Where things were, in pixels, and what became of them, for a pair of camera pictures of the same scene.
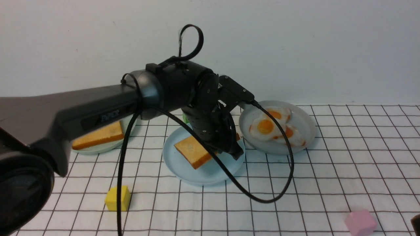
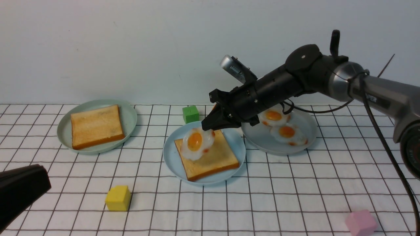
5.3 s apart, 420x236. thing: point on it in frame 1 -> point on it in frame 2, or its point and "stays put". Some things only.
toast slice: (195, 152) -> (220, 158)
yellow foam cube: (111, 199) stays put
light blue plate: (211, 172) stays put
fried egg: (262, 128) -> (196, 143)
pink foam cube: (360, 223) stays put
